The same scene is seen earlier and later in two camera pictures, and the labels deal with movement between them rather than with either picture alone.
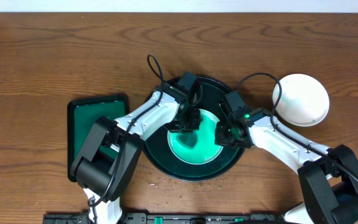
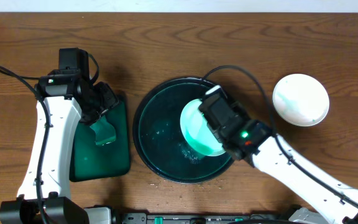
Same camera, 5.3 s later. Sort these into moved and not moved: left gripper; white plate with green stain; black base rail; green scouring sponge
Moved: green scouring sponge; left gripper
Not moved: white plate with green stain; black base rail
